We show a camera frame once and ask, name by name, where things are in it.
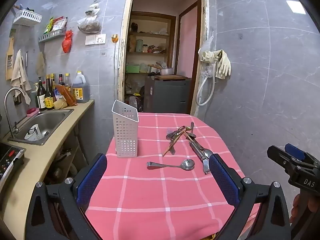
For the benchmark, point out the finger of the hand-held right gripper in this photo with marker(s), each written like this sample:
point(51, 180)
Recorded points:
point(295, 151)
point(278, 156)

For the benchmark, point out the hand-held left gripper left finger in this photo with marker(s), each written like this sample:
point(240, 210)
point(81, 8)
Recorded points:
point(92, 180)

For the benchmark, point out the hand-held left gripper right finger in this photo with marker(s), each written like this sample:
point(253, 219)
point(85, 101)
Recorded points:
point(222, 180)

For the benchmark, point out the large steel spoon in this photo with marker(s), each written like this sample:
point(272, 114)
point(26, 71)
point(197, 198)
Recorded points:
point(187, 164)

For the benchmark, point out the steel peeler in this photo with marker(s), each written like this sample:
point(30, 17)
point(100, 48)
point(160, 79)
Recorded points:
point(197, 150)

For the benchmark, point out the white perforated utensil holder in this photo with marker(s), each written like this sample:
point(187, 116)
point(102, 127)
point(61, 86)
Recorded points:
point(126, 135)

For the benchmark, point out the small steel spoon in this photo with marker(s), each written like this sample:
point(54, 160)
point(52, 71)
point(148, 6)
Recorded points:
point(192, 126)

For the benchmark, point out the dark metal utensil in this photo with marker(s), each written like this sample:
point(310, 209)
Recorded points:
point(173, 134)

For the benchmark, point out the person's right hand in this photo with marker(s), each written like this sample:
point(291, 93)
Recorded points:
point(295, 207)

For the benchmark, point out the small brass spoon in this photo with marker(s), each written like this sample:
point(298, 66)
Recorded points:
point(188, 128)

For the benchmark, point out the pink plaid tablecloth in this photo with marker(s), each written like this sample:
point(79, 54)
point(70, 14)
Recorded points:
point(155, 197)

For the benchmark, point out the beige kitchen counter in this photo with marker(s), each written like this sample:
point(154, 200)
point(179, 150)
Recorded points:
point(72, 115)

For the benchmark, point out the steel kitchen sink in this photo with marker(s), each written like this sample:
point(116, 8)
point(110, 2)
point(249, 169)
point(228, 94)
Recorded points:
point(50, 122)

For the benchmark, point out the white container in sink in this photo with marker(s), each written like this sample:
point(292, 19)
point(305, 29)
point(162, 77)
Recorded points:
point(32, 133)

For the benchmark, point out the black induction cooker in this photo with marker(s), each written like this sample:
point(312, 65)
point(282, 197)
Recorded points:
point(8, 157)

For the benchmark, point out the orange brown packet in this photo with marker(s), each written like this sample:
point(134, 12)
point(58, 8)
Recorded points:
point(66, 95)

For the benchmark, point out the large dark oil jug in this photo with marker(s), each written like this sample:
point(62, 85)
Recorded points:
point(80, 90)

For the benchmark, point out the pink sponge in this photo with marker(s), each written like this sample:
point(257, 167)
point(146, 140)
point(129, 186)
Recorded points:
point(32, 111)

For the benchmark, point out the dark sauce bottle white label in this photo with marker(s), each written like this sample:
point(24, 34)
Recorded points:
point(41, 97)

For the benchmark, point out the brown sauce bottle yellow cap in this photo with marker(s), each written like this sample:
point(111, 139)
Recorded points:
point(68, 82)

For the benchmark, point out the grey cabinet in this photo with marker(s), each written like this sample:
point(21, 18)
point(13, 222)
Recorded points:
point(167, 95)

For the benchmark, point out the dark sauce bottle red cap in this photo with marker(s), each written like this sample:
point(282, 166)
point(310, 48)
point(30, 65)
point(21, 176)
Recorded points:
point(61, 80)

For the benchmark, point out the cream rubber gloves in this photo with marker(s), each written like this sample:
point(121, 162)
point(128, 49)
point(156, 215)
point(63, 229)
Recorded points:
point(222, 65)

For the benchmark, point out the dark sauce bottle yellow cap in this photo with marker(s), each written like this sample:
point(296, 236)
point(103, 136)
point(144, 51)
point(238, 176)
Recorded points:
point(52, 80)

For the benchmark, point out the steel faucet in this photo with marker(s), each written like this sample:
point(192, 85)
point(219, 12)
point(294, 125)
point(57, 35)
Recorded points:
point(10, 110)

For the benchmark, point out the green box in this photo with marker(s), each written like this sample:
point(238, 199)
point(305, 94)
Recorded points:
point(132, 69)

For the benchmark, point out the steel pot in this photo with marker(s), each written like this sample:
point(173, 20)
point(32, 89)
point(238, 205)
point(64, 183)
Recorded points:
point(166, 71)

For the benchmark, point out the brown hanging cloth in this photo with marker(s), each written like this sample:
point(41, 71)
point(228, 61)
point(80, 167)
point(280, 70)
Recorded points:
point(40, 63)

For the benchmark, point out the beige hanging towel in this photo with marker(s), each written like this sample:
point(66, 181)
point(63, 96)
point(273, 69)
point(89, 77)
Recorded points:
point(20, 75)

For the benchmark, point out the red plastic bag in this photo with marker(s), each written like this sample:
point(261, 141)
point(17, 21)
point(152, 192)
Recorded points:
point(67, 42)

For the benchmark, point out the wooden shelf unit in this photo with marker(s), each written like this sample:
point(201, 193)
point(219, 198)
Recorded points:
point(172, 42)

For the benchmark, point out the hanging wooden cutting board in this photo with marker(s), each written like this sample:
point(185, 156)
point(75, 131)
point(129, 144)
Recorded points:
point(10, 57)

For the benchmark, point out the clear bag of dried goods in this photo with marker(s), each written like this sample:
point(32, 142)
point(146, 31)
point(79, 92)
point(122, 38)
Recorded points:
point(89, 25)

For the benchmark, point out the colourful seasoning packets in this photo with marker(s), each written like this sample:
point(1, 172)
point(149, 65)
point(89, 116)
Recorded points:
point(56, 25)

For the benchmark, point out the white plastic bag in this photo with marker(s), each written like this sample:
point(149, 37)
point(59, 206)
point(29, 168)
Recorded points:
point(93, 8)

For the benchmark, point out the white switch socket panel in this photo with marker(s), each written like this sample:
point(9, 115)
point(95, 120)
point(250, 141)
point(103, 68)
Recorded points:
point(95, 39)

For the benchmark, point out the wooden door frame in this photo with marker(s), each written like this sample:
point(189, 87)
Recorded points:
point(125, 42)

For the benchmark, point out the orange wall hook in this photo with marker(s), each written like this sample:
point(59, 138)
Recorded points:
point(114, 38)

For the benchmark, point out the metal wall rack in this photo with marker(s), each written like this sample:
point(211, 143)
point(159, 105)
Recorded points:
point(51, 35)

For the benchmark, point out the white wall basket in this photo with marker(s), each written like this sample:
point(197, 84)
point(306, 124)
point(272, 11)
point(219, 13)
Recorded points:
point(27, 17)

